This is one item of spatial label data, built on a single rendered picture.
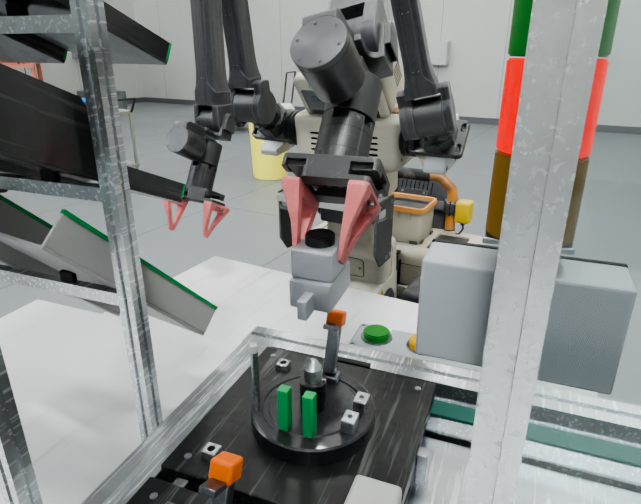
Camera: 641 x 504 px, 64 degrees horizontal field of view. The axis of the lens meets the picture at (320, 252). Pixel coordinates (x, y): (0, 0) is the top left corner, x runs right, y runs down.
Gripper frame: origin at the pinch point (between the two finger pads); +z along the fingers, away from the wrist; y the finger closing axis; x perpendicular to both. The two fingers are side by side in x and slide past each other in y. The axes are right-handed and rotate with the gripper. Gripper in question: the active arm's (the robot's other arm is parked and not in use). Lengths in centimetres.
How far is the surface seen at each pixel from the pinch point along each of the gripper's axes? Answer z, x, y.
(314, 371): 11.3, 7.2, -0.3
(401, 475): 19.4, 8.8, 10.3
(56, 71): -537, 704, -966
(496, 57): -621, 782, -33
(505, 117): -3.3, -20.3, 16.3
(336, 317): 4.6, 11.4, -0.4
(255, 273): -10, 63, -38
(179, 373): 15.4, 30.5, -30.9
